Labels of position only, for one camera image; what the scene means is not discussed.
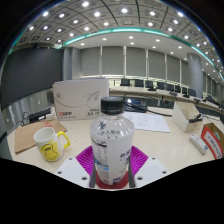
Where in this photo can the small open white box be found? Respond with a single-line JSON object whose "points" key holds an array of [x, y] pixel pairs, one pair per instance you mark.
{"points": [[181, 118]]}

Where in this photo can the black desk phone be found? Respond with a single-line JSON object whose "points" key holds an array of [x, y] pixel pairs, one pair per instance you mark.
{"points": [[133, 105]]}

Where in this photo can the black power adapter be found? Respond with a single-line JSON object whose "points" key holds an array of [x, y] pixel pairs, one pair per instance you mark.
{"points": [[39, 115]]}

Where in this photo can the long curved conference desk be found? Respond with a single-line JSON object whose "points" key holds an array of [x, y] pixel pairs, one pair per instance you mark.
{"points": [[133, 90]]}

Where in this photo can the clear plastic water bottle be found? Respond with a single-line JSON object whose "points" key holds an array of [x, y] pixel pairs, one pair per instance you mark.
{"points": [[111, 143]]}

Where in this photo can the open cardboard box red side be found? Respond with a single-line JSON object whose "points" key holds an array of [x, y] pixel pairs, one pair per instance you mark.
{"points": [[211, 140]]}

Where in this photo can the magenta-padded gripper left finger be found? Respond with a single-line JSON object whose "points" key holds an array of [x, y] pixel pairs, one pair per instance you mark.
{"points": [[84, 159]]}

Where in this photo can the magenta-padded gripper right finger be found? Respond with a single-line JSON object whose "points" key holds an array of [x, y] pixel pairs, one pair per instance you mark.
{"points": [[139, 160]]}

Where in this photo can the brown paper envelope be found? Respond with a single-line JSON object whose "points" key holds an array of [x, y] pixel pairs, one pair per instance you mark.
{"points": [[26, 135]]}

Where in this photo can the white remote control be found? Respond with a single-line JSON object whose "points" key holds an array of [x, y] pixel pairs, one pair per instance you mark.
{"points": [[199, 144]]}

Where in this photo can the white copy paper carton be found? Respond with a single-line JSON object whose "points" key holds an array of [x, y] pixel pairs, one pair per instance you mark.
{"points": [[80, 98]]}

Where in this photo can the row of black office chairs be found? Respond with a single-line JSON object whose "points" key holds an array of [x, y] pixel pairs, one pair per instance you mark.
{"points": [[148, 83]]}

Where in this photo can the white printed paper sheet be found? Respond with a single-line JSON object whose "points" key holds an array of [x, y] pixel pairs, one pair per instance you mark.
{"points": [[148, 122]]}

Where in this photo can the round ceiling lights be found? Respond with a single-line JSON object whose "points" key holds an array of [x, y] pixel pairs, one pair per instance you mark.
{"points": [[124, 10]]}

